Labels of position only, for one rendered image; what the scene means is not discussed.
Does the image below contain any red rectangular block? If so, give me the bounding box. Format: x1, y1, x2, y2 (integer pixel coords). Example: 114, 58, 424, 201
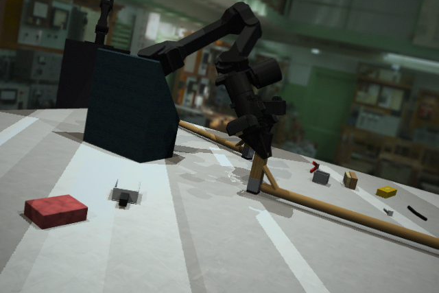
24, 194, 88, 229

